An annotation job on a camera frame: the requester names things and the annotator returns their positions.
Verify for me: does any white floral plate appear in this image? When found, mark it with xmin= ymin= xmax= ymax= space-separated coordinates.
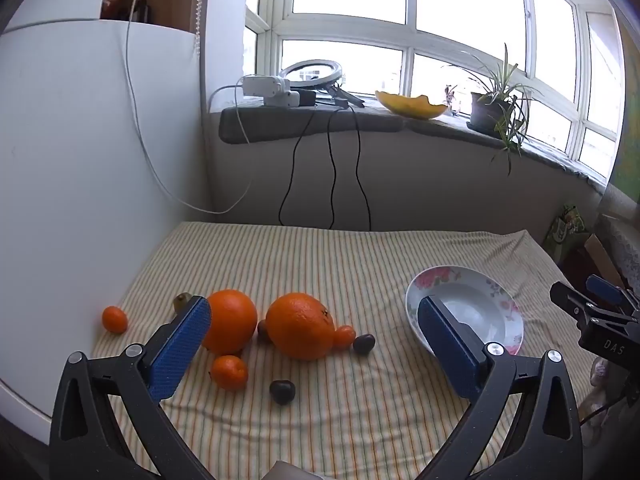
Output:
xmin=405 ymin=266 xmax=526 ymax=356

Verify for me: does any white framed window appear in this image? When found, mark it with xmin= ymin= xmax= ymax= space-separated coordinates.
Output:
xmin=242 ymin=0 xmax=626 ymax=186

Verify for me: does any ring light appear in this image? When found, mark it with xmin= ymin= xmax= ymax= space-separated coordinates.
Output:
xmin=279 ymin=59 xmax=367 ymax=109

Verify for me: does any white power adapter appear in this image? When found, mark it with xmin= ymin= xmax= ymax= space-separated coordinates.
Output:
xmin=262 ymin=91 xmax=301 ymax=107

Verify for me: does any short white cable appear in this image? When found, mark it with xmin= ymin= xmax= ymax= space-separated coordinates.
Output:
xmin=207 ymin=84 xmax=252 ymax=144

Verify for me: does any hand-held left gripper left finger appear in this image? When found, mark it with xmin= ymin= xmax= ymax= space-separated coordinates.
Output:
xmin=49 ymin=295 xmax=216 ymax=480

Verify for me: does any green packet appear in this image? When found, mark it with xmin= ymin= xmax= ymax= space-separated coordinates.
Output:
xmin=545 ymin=204 xmax=588 ymax=261

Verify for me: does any striped cloth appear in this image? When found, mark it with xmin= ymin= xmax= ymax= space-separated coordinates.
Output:
xmin=92 ymin=220 xmax=616 ymax=480

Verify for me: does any large smooth orange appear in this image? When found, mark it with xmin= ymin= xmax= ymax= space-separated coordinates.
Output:
xmin=202 ymin=289 xmax=259 ymax=356

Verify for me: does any cardboard box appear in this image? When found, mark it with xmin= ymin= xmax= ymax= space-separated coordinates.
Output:
xmin=570 ymin=232 xmax=626 ymax=288

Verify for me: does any yellow bowl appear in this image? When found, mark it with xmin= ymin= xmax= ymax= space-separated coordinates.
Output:
xmin=375 ymin=90 xmax=449 ymax=121

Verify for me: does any small tangerine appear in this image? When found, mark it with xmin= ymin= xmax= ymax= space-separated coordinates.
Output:
xmin=332 ymin=325 xmax=357 ymax=351
xmin=210 ymin=355 xmax=249 ymax=392
xmin=101 ymin=306 xmax=128 ymax=335

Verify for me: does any white lace cloth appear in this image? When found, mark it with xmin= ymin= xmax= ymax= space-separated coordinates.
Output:
xmin=600 ymin=212 xmax=640 ymax=286

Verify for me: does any white bead chain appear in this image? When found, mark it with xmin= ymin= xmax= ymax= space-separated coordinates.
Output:
xmin=195 ymin=0 xmax=208 ymax=56

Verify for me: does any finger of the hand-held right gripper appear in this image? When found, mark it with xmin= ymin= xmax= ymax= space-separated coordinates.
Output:
xmin=549 ymin=281 xmax=607 ymax=322
xmin=586 ymin=274 xmax=637 ymax=309

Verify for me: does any long white cable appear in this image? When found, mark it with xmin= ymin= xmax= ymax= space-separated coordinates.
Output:
xmin=125 ymin=0 xmax=256 ymax=213

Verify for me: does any potted spider plant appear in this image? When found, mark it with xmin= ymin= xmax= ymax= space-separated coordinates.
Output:
xmin=442 ymin=42 xmax=543 ymax=176

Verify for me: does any white power strip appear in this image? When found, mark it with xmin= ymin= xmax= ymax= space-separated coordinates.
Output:
xmin=242 ymin=75 xmax=291 ymax=97

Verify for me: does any person's right hand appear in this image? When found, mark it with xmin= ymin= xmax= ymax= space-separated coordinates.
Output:
xmin=581 ymin=357 xmax=625 ymax=430

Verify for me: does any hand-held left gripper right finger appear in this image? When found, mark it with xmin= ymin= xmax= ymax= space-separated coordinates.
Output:
xmin=417 ymin=294 xmax=585 ymax=480

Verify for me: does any large bumpy orange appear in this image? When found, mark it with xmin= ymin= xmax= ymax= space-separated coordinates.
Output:
xmin=265 ymin=292 xmax=336 ymax=362

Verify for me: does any black cable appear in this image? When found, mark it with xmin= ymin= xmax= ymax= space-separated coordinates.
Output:
xmin=326 ymin=105 xmax=343 ymax=229
xmin=278 ymin=105 xmax=321 ymax=228
xmin=350 ymin=105 xmax=372 ymax=231

